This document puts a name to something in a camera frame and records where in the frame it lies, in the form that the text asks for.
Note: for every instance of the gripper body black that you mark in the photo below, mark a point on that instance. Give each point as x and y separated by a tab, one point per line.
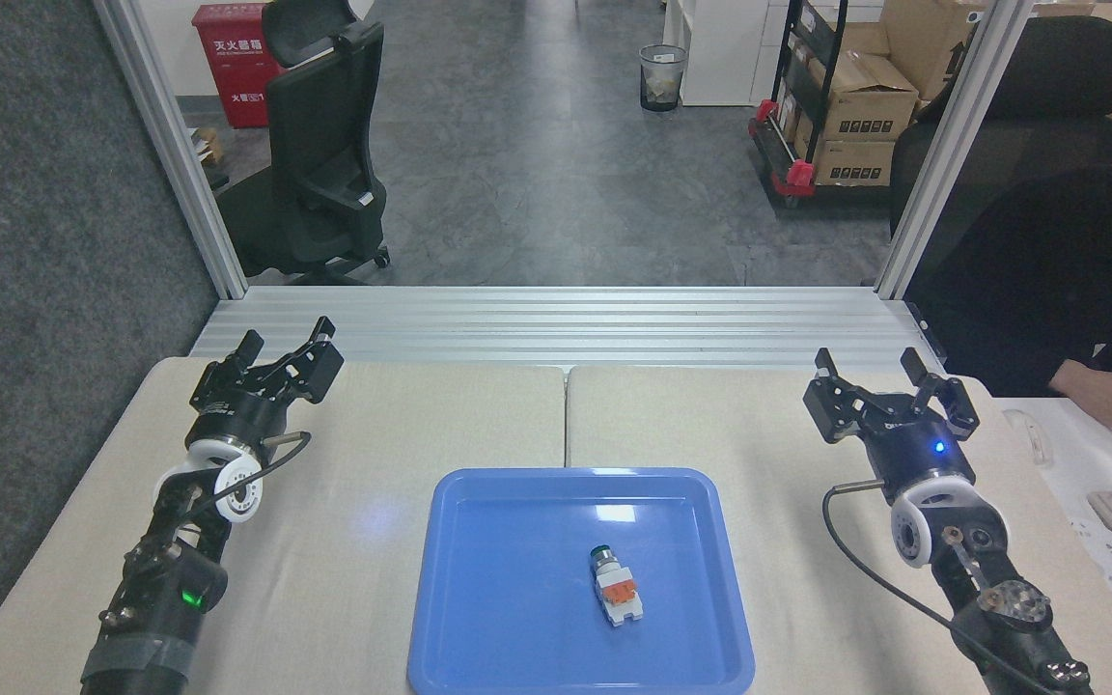
237	420
918	454

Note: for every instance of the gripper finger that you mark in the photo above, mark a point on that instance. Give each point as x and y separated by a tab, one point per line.
831	405
315	372
952	401
228	372

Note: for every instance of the white orange switch part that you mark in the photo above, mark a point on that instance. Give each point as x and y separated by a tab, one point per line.
616	589

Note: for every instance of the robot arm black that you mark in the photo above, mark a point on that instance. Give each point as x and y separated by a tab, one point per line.
162	589
990	589

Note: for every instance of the blue plastic tray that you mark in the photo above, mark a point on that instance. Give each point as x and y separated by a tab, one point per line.
517	589

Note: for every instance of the beige table mat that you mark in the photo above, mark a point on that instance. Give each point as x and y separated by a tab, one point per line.
344	541
768	434

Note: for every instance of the white computer mouse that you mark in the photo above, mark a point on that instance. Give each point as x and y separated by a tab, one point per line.
1031	436

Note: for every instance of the grey felt partition panel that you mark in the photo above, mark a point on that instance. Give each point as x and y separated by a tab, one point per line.
44	290

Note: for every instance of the black office chair with headrest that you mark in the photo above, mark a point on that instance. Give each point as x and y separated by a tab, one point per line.
324	154

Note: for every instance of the white power strip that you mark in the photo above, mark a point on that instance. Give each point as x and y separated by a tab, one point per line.
1111	565

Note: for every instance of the small cardboard box on floor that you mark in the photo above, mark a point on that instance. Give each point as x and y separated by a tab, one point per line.
208	145

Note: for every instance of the black red trolley cart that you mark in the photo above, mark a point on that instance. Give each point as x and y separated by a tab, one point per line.
788	179

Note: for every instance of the flat cardboard box with print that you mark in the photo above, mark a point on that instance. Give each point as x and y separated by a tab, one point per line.
850	164

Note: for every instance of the red fire extinguisher box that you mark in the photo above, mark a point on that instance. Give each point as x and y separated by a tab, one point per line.
233	68

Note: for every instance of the open cardboard box with print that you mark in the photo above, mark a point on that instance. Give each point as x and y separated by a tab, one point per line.
865	101

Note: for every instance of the black office chair wide back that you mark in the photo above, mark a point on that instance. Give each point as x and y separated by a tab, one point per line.
1048	87

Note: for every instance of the large plain cardboard box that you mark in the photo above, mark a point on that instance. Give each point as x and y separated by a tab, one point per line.
928	43

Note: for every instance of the black mesh waste bin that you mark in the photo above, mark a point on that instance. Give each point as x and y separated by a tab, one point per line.
662	82

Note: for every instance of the white cabinet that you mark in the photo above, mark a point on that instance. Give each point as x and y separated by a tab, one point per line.
725	48

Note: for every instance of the silver aluminium post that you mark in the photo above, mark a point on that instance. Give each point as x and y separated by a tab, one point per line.
180	154
952	154

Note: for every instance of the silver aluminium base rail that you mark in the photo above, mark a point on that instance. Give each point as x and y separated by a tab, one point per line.
566	328

